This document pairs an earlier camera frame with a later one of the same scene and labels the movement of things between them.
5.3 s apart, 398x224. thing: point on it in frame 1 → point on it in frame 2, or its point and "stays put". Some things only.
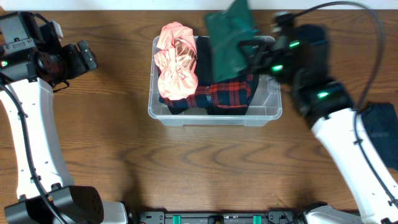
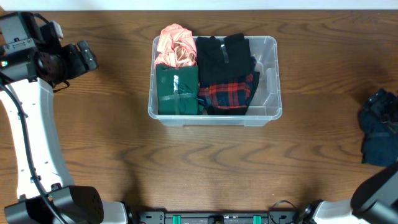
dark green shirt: x=226 y=28 → x=178 y=90
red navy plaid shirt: x=234 y=91 stays put
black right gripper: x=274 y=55 → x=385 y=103
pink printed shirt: x=176 y=62 stays put
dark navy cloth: x=381 y=122 stays put
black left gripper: x=86 y=55 stays put
